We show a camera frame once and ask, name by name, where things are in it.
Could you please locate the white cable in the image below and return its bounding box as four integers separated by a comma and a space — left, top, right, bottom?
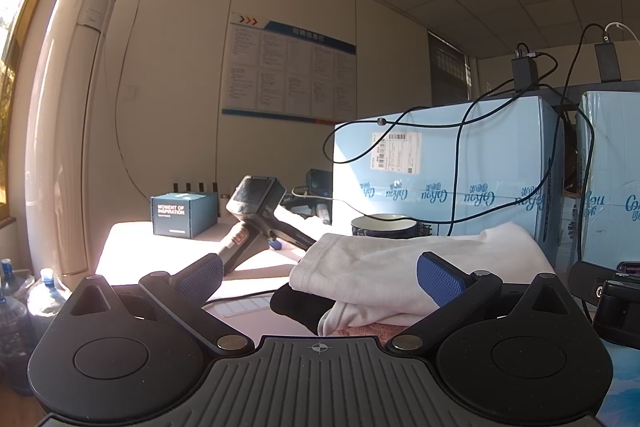
604, 21, 640, 44

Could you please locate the white T-shirt with black collar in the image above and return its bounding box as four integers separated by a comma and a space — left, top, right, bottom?
289, 222, 556, 338

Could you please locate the black handheld device with screen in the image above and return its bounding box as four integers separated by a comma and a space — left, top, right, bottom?
215, 175, 321, 279

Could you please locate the small black monitor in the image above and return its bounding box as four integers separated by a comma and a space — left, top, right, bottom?
306, 168, 334, 198

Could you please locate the thin black cable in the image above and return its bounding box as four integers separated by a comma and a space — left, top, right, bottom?
322, 77, 521, 164
447, 23, 608, 238

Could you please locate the black garment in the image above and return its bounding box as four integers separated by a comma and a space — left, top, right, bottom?
270, 284, 336, 335

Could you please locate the pink knit sweater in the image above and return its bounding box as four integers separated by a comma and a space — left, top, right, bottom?
332, 322, 408, 345

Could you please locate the light blue box with label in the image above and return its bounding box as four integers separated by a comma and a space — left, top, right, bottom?
332, 96, 566, 265

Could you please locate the dark barred window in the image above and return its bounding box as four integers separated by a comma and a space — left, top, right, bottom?
427, 29, 473, 102

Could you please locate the dark teal box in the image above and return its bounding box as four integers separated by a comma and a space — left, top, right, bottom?
150, 192, 219, 239

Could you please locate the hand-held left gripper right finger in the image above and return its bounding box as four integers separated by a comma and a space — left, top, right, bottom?
386, 250, 580, 358

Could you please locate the wall notice board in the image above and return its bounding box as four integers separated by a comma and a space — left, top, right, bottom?
221, 11, 357, 125

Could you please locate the large light blue cardboard box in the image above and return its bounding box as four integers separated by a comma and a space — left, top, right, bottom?
575, 91, 640, 270

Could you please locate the white standing air conditioner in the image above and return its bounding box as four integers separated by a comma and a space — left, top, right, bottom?
24, 0, 117, 278

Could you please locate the clear water jug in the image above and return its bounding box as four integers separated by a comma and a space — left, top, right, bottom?
0, 293, 35, 397
0, 258, 37, 300
27, 268, 73, 348

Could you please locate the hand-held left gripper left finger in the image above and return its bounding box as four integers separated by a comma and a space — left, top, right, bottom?
61, 253, 255, 358

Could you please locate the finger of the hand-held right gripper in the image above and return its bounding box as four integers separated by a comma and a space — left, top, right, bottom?
570, 260, 621, 309

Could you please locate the dark blue bowl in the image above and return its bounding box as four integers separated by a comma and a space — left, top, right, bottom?
350, 213, 418, 239

